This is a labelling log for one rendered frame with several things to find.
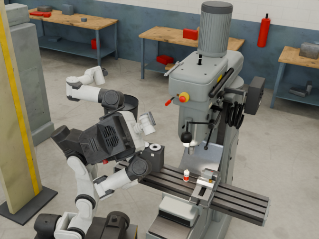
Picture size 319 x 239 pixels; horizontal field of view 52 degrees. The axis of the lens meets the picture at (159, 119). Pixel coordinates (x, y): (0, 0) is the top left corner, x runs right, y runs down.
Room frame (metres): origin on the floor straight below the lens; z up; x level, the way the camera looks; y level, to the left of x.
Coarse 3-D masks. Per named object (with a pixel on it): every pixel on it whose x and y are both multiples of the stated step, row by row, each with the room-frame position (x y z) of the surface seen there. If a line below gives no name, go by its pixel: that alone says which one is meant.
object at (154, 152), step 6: (150, 144) 2.15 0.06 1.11; (156, 144) 2.13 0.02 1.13; (144, 150) 2.06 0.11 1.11; (150, 150) 2.06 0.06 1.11; (156, 150) 2.05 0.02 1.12; (162, 150) 2.08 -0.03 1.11; (144, 156) 2.06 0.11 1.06; (150, 156) 2.04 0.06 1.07; (156, 156) 2.03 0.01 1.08; (162, 156) 2.09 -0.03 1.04; (150, 162) 2.04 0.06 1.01; (156, 162) 2.03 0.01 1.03; (162, 162) 2.09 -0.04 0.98; (156, 168) 2.03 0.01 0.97
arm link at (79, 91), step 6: (66, 78) 1.80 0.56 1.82; (72, 78) 1.81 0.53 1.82; (78, 78) 1.82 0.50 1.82; (72, 84) 1.75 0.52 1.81; (78, 84) 1.75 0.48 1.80; (72, 90) 1.73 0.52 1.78; (78, 90) 1.73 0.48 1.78; (84, 90) 1.73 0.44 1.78; (90, 90) 1.73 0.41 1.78; (96, 90) 1.73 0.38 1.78; (72, 96) 1.73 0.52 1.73; (78, 96) 1.72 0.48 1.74; (84, 96) 1.71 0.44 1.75; (90, 96) 1.71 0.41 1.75; (96, 96) 1.70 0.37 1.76
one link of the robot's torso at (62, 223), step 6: (66, 216) 1.72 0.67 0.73; (72, 216) 1.74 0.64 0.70; (60, 222) 1.65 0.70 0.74; (66, 222) 1.70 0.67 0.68; (60, 228) 1.60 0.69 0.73; (66, 228) 1.69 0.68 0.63; (54, 234) 1.58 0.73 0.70; (60, 234) 1.57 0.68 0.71; (66, 234) 1.57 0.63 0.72; (72, 234) 1.56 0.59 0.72; (78, 234) 1.57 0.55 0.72
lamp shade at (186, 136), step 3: (183, 132) 1.74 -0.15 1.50; (186, 132) 1.73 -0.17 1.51; (189, 132) 1.74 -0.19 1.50; (183, 135) 1.71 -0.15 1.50; (186, 135) 1.71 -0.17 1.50; (189, 135) 1.71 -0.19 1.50; (183, 138) 1.71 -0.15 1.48; (186, 138) 1.70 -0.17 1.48; (189, 138) 1.70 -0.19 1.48; (183, 141) 1.70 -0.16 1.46; (186, 141) 1.70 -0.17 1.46; (189, 141) 1.70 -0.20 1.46
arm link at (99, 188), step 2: (94, 182) 1.46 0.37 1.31; (94, 184) 1.46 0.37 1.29; (96, 184) 1.45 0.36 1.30; (98, 184) 1.45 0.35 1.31; (100, 184) 1.45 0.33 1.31; (96, 186) 1.44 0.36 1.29; (98, 186) 1.44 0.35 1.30; (100, 186) 1.44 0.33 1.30; (96, 188) 1.44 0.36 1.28; (98, 188) 1.43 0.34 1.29; (100, 188) 1.43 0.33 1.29; (102, 188) 1.43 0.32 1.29; (96, 190) 1.44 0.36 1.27; (98, 190) 1.43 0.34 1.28; (100, 190) 1.42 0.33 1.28; (102, 190) 1.42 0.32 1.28; (98, 192) 1.42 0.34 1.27; (100, 192) 1.42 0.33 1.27; (102, 192) 1.42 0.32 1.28; (104, 192) 1.42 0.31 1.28; (98, 194) 1.42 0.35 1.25; (100, 194) 1.41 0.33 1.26; (102, 194) 1.41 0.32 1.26; (100, 196) 1.41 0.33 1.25
